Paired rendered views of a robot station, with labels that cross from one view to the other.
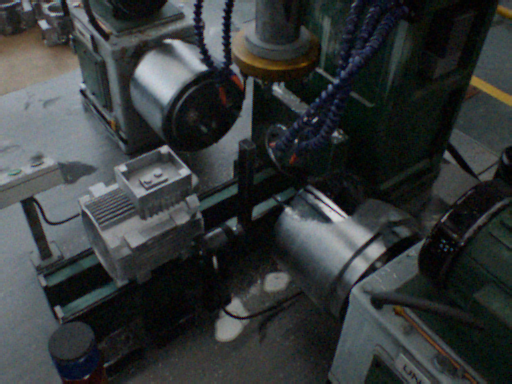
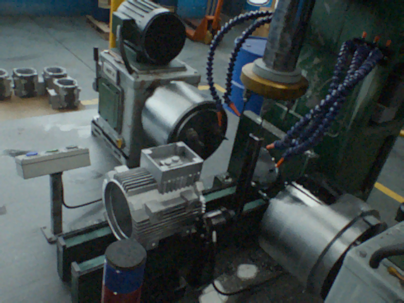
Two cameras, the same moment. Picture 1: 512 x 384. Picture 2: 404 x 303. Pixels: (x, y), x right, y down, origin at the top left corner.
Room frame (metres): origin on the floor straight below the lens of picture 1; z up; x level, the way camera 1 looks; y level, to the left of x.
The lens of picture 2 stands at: (-0.05, 0.18, 1.65)
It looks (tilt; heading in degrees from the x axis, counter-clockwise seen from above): 30 degrees down; 356
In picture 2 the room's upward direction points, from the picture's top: 11 degrees clockwise
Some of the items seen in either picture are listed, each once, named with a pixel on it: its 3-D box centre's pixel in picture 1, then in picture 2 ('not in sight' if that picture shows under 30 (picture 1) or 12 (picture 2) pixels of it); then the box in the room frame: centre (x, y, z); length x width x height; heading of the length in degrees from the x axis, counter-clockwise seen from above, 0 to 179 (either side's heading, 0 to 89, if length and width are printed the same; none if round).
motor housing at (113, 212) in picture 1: (141, 221); (153, 201); (0.76, 0.21, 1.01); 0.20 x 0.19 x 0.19; 127
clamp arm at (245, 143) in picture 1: (244, 192); (243, 180); (0.75, 0.00, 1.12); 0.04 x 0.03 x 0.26; 127
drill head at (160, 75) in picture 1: (176, 86); (176, 117); (1.22, 0.19, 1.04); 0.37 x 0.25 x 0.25; 37
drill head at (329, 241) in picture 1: (355, 253); (329, 240); (0.67, -0.22, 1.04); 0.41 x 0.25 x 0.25; 37
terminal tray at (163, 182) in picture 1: (154, 182); (170, 167); (0.78, 0.18, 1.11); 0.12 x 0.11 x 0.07; 127
